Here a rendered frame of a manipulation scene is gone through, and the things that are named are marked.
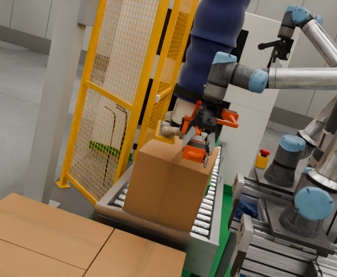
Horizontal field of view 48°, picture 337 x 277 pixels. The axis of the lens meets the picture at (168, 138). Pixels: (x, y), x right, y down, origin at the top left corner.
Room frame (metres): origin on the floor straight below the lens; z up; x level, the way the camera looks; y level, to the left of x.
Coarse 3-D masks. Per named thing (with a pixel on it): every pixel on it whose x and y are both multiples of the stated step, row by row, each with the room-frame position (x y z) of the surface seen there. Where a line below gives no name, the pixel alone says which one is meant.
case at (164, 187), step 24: (168, 144) 2.19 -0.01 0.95; (144, 168) 1.90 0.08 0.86; (168, 168) 1.88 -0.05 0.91; (192, 168) 1.88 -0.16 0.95; (144, 192) 1.90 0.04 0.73; (168, 192) 1.88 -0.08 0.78; (192, 192) 1.86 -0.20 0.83; (144, 216) 1.89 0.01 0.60; (168, 216) 1.87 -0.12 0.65; (192, 216) 1.85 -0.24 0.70
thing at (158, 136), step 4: (160, 120) 2.05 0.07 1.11; (160, 124) 1.95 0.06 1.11; (156, 128) 1.89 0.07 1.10; (160, 128) 1.87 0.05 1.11; (156, 132) 1.79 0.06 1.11; (160, 132) 1.79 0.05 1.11; (156, 136) 1.73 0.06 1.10; (160, 136) 1.75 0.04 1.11; (164, 136) 1.76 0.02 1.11; (168, 136) 1.77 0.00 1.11; (172, 136) 1.81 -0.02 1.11; (160, 140) 1.73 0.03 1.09; (164, 140) 1.73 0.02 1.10; (168, 140) 1.73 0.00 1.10; (172, 140) 1.74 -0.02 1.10; (172, 144) 1.74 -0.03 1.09
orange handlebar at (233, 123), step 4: (184, 116) 1.82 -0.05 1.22; (232, 116) 2.16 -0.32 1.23; (220, 120) 1.95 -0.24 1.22; (224, 120) 1.96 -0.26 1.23; (232, 120) 2.05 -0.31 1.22; (224, 124) 1.95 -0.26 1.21; (228, 124) 1.95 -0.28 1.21; (232, 124) 1.95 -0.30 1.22; (236, 124) 1.96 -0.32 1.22; (196, 128) 1.61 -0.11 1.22; (184, 132) 1.57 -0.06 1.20; (196, 132) 1.52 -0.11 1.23; (188, 152) 1.26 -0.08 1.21; (192, 152) 1.26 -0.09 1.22; (192, 156) 1.25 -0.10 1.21; (196, 156) 1.25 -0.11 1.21; (200, 156) 1.25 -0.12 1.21
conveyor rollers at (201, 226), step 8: (216, 160) 3.46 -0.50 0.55; (216, 168) 3.26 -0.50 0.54; (216, 176) 3.02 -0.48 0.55; (128, 184) 2.35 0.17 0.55; (208, 192) 2.64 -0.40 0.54; (120, 200) 2.15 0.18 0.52; (208, 200) 2.47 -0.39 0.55; (120, 208) 1.99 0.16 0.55; (200, 208) 2.30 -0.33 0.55; (208, 208) 2.37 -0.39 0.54; (200, 216) 2.20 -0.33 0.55; (208, 216) 2.27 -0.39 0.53; (200, 224) 2.10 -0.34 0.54; (208, 224) 2.11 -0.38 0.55; (192, 232) 1.95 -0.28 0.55; (200, 232) 2.01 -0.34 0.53; (208, 232) 2.02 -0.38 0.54
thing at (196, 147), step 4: (188, 144) 1.28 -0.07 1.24; (192, 144) 1.30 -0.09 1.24; (196, 144) 1.31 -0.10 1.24; (200, 144) 1.33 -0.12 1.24; (184, 148) 1.27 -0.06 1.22; (188, 148) 1.26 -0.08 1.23; (192, 148) 1.27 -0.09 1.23; (196, 148) 1.27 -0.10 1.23; (200, 148) 1.28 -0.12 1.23; (204, 148) 1.29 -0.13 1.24; (184, 152) 1.26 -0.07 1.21; (196, 152) 1.27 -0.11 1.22; (200, 152) 1.27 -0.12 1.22; (204, 152) 1.27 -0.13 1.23; (184, 156) 1.26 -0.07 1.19; (188, 156) 1.27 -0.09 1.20; (192, 160) 1.27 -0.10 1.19; (196, 160) 1.27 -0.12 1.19; (200, 160) 1.27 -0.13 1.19
